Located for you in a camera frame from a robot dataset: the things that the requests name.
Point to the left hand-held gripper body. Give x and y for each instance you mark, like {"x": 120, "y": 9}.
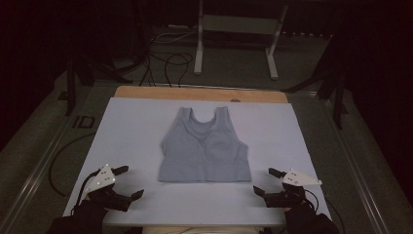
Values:
{"x": 103, "y": 182}

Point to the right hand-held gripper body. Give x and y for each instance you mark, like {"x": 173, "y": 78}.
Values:
{"x": 292, "y": 188}

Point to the grey-blue tank top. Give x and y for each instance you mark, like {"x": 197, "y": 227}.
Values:
{"x": 204, "y": 152}

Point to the person's right hand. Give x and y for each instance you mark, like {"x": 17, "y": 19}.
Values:
{"x": 300, "y": 213}

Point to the person's left hand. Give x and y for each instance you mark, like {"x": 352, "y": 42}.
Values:
{"x": 88, "y": 213}

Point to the light blue table mat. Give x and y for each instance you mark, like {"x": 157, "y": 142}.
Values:
{"x": 136, "y": 136}

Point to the black tripod stand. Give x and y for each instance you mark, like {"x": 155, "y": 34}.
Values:
{"x": 334, "y": 84}
{"x": 73, "y": 84}

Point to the white metal stand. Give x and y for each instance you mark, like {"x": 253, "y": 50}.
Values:
{"x": 238, "y": 24}

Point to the black square floor bracket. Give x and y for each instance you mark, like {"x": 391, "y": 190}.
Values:
{"x": 84, "y": 122}

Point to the aluminium floor rail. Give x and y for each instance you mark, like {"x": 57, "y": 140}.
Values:
{"x": 354, "y": 169}
{"x": 39, "y": 169}

